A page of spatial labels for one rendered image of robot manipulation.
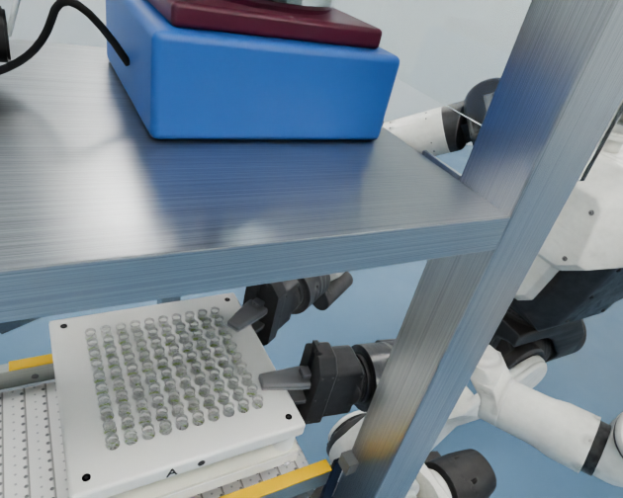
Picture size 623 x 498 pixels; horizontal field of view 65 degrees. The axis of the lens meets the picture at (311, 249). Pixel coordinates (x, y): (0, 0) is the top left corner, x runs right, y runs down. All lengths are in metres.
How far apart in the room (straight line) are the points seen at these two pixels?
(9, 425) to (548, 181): 0.67
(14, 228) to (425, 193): 0.26
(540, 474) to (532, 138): 1.84
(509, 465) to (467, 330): 1.65
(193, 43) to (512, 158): 0.24
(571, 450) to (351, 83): 0.49
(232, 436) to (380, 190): 0.33
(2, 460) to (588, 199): 0.81
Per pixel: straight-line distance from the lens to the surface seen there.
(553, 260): 0.81
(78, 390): 0.62
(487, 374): 0.68
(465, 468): 1.51
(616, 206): 0.77
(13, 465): 0.72
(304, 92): 0.40
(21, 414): 0.76
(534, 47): 0.39
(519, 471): 2.10
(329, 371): 0.60
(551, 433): 0.69
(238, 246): 0.26
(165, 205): 0.29
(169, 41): 0.35
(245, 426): 0.58
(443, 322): 0.46
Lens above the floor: 1.47
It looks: 32 degrees down
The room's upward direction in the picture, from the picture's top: 14 degrees clockwise
